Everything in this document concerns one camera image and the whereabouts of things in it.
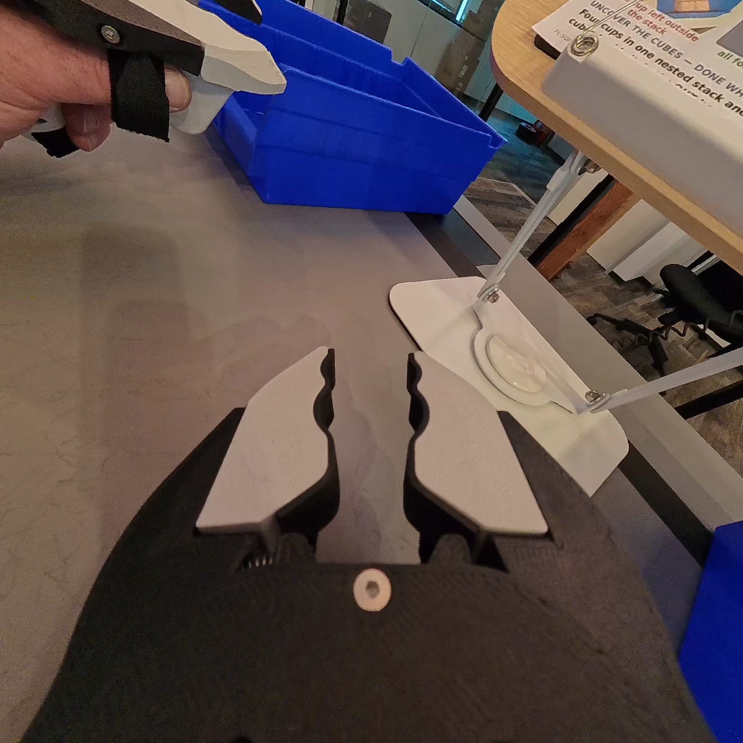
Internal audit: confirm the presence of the black office chair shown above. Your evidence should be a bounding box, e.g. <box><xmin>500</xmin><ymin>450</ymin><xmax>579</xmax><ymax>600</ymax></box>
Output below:
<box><xmin>586</xmin><ymin>264</ymin><xmax>743</xmax><ymax>378</ymax></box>

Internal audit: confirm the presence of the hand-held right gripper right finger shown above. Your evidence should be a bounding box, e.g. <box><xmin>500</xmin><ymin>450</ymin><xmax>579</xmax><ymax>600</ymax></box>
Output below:
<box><xmin>403</xmin><ymin>351</ymin><xmax>549</xmax><ymax>564</ymax></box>

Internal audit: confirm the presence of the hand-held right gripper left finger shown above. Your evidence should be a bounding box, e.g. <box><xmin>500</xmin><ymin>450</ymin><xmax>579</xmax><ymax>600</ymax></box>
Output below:
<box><xmin>195</xmin><ymin>346</ymin><xmax>340</xmax><ymax>558</ymax></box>

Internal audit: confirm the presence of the grey desk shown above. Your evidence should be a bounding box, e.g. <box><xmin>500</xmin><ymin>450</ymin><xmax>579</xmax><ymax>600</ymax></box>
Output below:
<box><xmin>0</xmin><ymin>113</ymin><xmax>732</xmax><ymax>743</ymax></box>

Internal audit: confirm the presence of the printed instruction sheet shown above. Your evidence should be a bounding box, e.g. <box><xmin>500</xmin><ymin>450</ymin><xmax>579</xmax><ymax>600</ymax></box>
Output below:
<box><xmin>533</xmin><ymin>0</ymin><xmax>743</xmax><ymax>125</ymax></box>

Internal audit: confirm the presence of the blue plastic bin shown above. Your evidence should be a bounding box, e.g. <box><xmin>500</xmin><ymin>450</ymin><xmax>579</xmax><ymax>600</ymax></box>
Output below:
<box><xmin>679</xmin><ymin>522</ymin><xmax>743</xmax><ymax>743</ymax></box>
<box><xmin>197</xmin><ymin>0</ymin><xmax>507</xmax><ymax>216</ymax></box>

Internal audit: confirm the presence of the person's left hand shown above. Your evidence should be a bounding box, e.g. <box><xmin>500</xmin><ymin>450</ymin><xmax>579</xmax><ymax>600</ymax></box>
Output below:
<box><xmin>0</xmin><ymin>9</ymin><xmax>192</xmax><ymax>153</ymax></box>

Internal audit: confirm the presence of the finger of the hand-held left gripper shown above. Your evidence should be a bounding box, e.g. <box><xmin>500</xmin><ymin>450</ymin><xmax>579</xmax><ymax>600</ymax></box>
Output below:
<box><xmin>200</xmin><ymin>0</ymin><xmax>263</xmax><ymax>25</ymax></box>
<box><xmin>125</xmin><ymin>0</ymin><xmax>287</xmax><ymax>96</ymax></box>

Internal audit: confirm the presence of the white lamp stand base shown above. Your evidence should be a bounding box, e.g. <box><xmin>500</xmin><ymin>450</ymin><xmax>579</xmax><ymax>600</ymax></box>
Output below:
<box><xmin>389</xmin><ymin>29</ymin><xmax>743</xmax><ymax>497</ymax></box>

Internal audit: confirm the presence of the white stand with instruction board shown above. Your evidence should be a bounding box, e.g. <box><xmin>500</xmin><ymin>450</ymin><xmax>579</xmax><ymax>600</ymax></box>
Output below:
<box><xmin>489</xmin><ymin>0</ymin><xmax>743</xmax><ymax>279</ymax></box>

